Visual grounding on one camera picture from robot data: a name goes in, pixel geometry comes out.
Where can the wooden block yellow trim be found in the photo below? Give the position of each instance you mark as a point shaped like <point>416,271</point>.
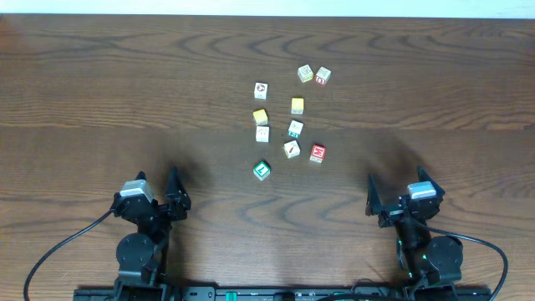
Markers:
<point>305,73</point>

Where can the white block soccer ball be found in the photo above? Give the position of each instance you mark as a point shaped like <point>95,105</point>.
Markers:
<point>260,90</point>

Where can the red letter M block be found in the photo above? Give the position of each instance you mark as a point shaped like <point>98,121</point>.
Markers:
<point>318,153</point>

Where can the wooden block red letter side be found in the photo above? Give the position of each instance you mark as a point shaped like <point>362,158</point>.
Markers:
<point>322,76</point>

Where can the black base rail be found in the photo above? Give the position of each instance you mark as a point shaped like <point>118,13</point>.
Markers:
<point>201,293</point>

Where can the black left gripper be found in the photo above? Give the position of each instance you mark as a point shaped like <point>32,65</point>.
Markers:
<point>158,207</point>

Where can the white block green N side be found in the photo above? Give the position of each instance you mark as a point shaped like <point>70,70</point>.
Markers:
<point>295,129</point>

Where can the white block cane picture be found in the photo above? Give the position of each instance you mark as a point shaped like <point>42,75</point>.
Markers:
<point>291,149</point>

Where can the yellow letter W block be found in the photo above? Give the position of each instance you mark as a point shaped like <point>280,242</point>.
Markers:
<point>260,117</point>

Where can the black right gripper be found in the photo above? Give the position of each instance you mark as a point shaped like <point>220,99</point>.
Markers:
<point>374,206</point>

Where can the green letter L block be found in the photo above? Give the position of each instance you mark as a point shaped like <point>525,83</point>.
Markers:
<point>262,170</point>

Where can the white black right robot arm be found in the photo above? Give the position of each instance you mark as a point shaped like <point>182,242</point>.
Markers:
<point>431,262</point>

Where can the yellow letter G block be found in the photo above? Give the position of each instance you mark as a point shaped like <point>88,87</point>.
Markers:
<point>297,106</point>

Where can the white block airplane picture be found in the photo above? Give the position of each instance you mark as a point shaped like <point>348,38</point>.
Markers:
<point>262,134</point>

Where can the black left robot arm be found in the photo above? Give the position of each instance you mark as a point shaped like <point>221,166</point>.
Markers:
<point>142,254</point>

